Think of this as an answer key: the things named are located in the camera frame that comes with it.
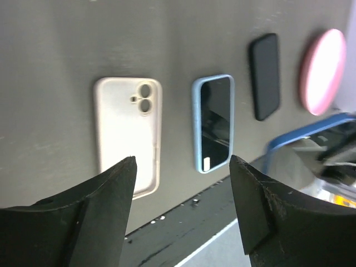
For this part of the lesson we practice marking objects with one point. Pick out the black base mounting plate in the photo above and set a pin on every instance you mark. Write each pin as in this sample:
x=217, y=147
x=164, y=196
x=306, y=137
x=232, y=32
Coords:
x=180, y=231

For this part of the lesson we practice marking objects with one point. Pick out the light blue phone case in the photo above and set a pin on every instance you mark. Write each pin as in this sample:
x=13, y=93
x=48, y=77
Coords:
x=196, y=119

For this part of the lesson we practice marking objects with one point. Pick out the black phone case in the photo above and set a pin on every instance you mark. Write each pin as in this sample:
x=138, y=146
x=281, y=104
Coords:
x=263, y=54

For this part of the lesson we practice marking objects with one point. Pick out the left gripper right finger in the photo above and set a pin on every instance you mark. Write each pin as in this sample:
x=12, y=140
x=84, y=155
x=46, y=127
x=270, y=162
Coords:
x=280, y=226

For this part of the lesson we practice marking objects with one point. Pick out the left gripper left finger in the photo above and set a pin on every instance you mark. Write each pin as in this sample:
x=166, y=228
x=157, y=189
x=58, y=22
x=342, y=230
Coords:
x=82, y=226

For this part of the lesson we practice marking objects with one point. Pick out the beige phone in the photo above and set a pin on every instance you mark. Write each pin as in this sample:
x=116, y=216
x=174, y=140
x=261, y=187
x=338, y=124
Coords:
x=128, y=113

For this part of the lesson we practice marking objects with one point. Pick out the pink plate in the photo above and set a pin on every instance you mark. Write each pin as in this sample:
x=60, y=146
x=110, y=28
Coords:
x=321, y=71

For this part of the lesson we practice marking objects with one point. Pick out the blue edged black phone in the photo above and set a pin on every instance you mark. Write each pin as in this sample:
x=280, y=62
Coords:
x=317, y=159

